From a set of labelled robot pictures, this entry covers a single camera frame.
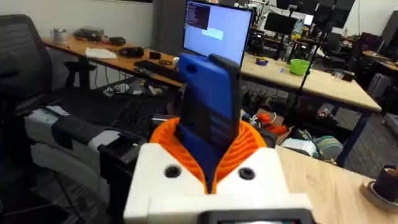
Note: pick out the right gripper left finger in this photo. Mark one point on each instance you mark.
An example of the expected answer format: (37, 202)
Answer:
(155, 174)

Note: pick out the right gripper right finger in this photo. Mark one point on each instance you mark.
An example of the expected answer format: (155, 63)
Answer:
(258, 174)

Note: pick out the blue electric screwdriver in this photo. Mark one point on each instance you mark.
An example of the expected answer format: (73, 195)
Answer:
(208, 93)

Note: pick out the box of orange parts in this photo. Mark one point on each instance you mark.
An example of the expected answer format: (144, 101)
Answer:
(270, 123)

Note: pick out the stack of coloured plates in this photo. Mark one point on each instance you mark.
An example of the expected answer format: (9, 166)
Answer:
(329, 147)

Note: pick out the black computer keyboard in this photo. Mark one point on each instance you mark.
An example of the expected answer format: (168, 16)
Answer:
(158, 70)

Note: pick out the pale wooden work table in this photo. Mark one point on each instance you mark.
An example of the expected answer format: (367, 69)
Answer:
(323, 85)

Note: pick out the black tripod stand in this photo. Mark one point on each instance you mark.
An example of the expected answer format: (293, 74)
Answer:
(306, 74)

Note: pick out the purple and yellow toy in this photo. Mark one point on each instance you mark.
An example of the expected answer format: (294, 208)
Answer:
(261, 61)

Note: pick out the long wooden desk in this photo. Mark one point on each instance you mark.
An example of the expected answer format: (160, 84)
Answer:
(124, 63)

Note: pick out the green plastic bowl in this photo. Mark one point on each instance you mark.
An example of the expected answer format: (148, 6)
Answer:
(299, 67)

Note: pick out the grey saucer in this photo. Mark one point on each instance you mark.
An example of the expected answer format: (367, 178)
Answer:
(371, 197)

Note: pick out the black headphones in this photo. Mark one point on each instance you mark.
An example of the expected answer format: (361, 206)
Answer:
(132, 52)

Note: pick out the dark brown cup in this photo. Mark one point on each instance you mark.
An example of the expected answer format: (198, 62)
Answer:
(387, 185)

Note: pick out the white folded cloth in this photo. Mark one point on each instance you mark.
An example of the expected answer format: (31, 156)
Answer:
(100, 53)

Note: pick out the computer monitor with lit screen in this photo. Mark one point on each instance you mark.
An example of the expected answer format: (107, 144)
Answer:
(217, 34)

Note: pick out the grey suitcase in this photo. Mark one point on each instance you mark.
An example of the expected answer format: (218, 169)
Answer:
(377, 86)

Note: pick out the dark unlit monitor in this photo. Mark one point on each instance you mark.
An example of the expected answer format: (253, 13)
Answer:
(280, 23)

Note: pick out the silver metal mug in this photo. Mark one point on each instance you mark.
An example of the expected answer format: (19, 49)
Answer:
(59, 35)

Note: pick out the black office chair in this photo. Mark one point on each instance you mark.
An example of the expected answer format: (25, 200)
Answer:
(21, 59)

